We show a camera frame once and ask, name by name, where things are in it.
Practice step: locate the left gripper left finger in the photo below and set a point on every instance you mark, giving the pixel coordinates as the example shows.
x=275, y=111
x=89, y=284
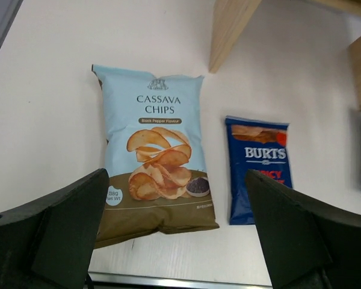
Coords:
x=48, y=242

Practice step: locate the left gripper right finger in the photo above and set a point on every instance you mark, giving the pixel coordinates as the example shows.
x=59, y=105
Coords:
x=306, y=243

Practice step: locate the blue Burts chips bag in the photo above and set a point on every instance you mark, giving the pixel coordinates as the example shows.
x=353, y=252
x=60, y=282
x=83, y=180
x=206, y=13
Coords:
x=254, y=145

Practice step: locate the light blue cassava chips bag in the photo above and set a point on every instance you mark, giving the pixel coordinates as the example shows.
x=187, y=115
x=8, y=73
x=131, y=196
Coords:
x=154, y=156

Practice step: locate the wooden two-tier shelf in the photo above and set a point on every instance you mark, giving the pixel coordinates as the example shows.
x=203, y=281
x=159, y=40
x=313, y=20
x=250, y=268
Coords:
x=231, y=17

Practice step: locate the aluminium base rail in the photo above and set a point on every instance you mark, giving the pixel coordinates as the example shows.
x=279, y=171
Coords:
x=110, y=280

